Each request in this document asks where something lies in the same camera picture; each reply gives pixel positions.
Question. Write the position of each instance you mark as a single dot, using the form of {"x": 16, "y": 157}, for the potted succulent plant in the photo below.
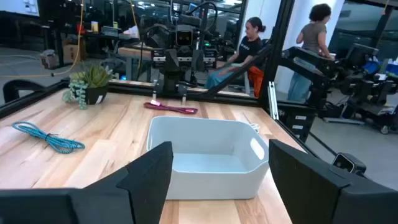
{"x": 93, "y": 77}

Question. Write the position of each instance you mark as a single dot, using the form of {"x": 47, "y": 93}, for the cardboard box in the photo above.
{"x": 73, "y": 53}

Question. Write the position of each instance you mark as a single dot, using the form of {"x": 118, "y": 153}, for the black background robot arm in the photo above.
{"x": 311, "y": 67}

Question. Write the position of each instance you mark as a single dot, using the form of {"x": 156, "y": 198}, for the black background equipment cart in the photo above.
{"x": 360, "y": 90}

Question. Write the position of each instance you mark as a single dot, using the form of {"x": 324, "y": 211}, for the seated person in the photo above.
{"x": 248, "y": 46}

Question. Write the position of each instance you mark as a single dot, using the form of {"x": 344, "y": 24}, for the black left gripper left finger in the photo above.
{"x": 143, "y": 186}

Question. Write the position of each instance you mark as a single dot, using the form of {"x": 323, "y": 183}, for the small black table-level camera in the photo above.
{"x": 346, "y": 162}

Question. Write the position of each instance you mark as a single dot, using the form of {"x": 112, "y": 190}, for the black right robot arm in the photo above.
{"x": 158, "y": 37}

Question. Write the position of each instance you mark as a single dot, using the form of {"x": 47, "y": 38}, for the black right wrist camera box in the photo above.
{"x": 184, "y": 35}

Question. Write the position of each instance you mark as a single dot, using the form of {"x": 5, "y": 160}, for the wooden background table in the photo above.
{"x": 133, "y": 52}

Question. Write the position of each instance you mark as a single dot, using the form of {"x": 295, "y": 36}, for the standing person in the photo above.
{"x": 312, "y": 37}

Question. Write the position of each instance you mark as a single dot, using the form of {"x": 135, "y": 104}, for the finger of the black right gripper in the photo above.
{"x": 171, "y": 74}
{"x": 194, "y": 67}

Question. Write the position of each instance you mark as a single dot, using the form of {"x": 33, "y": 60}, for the black aluminium table frame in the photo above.
{"x": 275, "y": 46}

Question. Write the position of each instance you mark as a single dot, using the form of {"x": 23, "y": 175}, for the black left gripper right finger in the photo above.
{"x": 304, "y": 186}

